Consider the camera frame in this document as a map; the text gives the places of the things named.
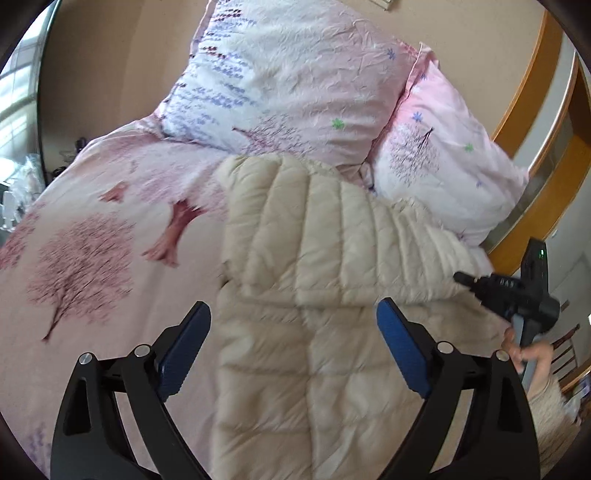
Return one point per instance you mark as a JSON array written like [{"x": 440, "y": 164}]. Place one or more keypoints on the pink pillow with purple print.
[{"x": 295, "y": 74}]

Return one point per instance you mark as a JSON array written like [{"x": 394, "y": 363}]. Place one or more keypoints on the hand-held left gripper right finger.
[{"x": 402, "y": 344}]

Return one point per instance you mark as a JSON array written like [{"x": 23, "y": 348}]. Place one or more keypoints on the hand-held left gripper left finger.
[{"x": 182, "y": 350}]

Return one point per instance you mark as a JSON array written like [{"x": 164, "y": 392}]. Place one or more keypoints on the pink tree print bed cover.
[{"x": 106, "y": 258}]

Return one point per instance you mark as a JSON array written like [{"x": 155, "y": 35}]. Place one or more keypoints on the wooden headboard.
[{"x": 561, "y": 152}]

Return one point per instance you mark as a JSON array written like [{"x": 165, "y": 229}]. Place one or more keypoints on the clear plastic bag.
[{"x": 33, "y": 177}]

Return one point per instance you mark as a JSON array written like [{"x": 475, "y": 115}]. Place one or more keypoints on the wooden chair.
[{"x": 570, "y": 364}]

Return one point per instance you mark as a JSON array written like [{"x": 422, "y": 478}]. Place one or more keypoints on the pink pillow with tree print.
[{"x": 443, "y": 152}]

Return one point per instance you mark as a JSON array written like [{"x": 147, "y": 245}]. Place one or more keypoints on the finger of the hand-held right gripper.
[{"x": 467, "y": 281}]

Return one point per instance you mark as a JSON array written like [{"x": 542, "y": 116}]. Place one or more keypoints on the person's right forearm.
[{"x": 549, "y": 415}]

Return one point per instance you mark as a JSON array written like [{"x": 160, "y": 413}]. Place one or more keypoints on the beige quilted puffer jacket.
[{"x": 323, "y": 277}]

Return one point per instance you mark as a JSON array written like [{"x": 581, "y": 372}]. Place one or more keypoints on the person's right hand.
[{"x": 538, "y": 355}]

